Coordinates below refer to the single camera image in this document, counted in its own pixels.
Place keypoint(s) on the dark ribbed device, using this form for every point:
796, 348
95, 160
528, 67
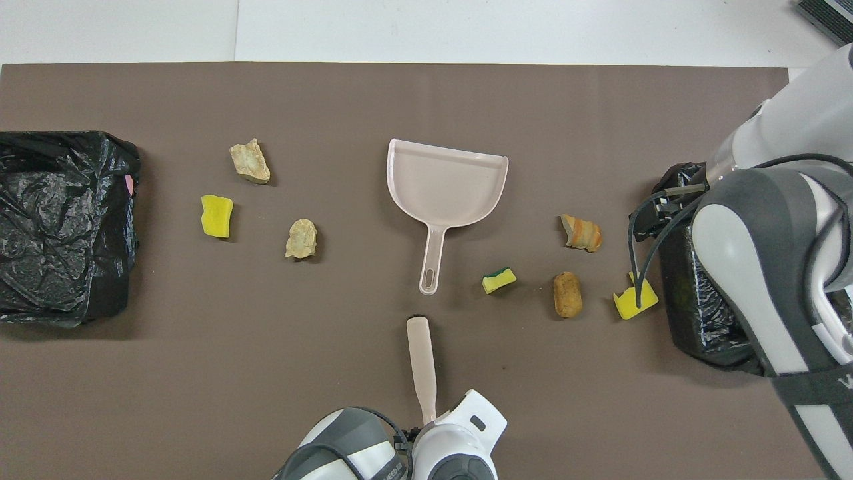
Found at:
830, 16

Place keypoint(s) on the brown table mat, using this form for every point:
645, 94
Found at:
333, 373

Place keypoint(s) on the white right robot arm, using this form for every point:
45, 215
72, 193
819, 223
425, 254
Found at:
746, 266

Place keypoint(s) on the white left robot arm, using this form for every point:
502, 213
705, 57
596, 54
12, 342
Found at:
460, 440

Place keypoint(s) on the beige hand brush black bristles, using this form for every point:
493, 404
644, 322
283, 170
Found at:
421, 353

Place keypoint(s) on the striped croissant piece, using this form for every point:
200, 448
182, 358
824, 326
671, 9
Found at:
582, 233

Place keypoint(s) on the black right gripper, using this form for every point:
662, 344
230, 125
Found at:
650, 220

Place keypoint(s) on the plain yellow sponge piece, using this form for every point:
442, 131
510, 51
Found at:
216, 216

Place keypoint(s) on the beige foam chunk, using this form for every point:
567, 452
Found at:
250, 163
301, 238

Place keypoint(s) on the brown oval bread roll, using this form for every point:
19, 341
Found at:
568, 294

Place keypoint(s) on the notched yellow sponge piece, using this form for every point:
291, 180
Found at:
625, 306

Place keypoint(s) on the small yellow green sponge piece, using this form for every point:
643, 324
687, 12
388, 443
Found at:
498, 282

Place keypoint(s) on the beige plastic dustpan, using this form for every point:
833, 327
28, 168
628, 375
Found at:
443, 186

